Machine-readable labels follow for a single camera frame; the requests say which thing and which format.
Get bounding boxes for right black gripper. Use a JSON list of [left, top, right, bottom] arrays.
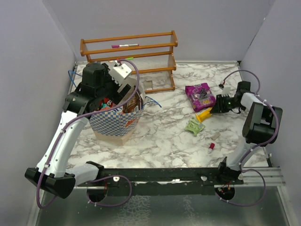
[[211, 94, 245, 113]]

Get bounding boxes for yellow snack packet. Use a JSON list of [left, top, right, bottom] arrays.
[[195, 107, 212, 123]]

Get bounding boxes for brown kettle chips bag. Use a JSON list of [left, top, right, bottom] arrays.
[[123, 91, 144, 113]]

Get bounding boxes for orange Fox's fruit candy bag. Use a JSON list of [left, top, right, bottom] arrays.
[[97, 97, 117, 112]]

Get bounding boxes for blue checkered paper bag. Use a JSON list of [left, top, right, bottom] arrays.
[[68, 69, 163, 146]]

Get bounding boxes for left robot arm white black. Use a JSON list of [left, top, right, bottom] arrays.
[[24, 59, 132, 201]]

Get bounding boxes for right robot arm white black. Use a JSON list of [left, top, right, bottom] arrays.
[[210, 81, 283, 184]]

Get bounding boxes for purple snack packet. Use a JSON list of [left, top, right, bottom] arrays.
[[185, 83, 216, 113]]

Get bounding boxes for small beige cork piece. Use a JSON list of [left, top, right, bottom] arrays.
[[211, 132, 221, 141]]

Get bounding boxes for light green small sachet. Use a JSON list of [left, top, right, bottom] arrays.
[[184, 118, 205, 136]]

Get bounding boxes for small red lip balm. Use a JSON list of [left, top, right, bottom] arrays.
[[208, 143, 215, 153]]

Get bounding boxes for pink marker pen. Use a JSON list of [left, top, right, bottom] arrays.
[[111, 43, 139, 48]]

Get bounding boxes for wooden two-tier shelf rack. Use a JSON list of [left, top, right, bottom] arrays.
[[79, 30, 178, 93]]

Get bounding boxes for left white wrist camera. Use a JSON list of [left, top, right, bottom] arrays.
[[109, 60, 132, 86]]

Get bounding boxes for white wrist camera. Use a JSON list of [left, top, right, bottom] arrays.
[[109, 60, 132, 86], [219, 84, 231, 97]]

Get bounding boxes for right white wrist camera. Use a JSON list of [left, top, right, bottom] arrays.
[[219, 84, 231, 97]]

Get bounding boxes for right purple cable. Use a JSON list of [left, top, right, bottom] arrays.
[[215, 69, 280, 207]]

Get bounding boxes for purple cable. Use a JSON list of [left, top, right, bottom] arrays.
[[35, 59, 140, 210], [215, 69, 280, 207]]

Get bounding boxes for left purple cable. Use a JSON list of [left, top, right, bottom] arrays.
[[35, 59, 140, 210]]

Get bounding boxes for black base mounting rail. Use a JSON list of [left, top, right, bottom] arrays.
[[77, 160, 245, 196]]

